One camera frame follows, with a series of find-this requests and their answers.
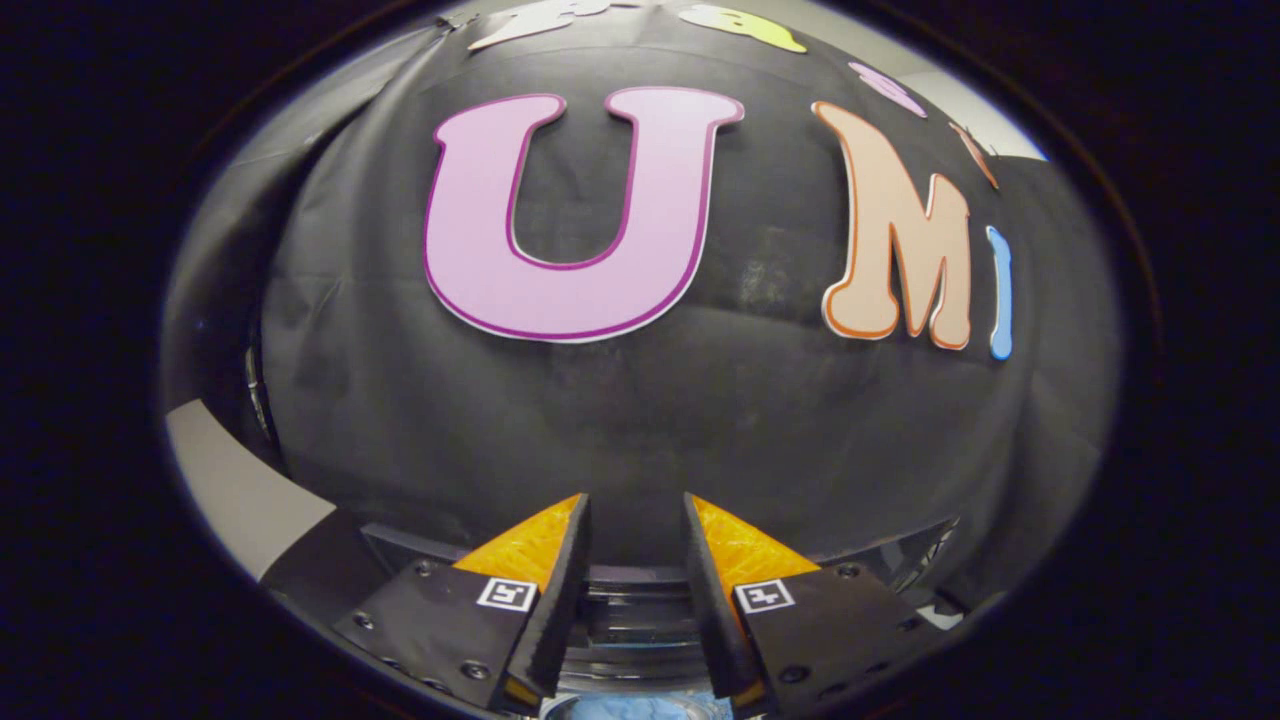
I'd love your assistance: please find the light blue polo shirt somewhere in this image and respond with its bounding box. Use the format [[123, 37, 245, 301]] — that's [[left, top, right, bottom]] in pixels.
[[560, 692, 736, 720]]

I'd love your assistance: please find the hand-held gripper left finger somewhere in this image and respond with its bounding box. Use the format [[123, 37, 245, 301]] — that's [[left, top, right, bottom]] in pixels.
[[331, 492, 593, 714]]

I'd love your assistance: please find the metal backdrop stand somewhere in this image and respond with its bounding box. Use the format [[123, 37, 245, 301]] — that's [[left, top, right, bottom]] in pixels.
[[243, 345, 273, 441]]

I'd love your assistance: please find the black backdrop cloth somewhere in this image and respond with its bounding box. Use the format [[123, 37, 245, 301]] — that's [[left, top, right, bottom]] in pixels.
[[160, 0, 1126, 611]]

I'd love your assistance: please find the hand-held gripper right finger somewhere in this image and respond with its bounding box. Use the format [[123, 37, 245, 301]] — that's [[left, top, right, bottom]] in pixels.
[[682, 491, 948, 720]]

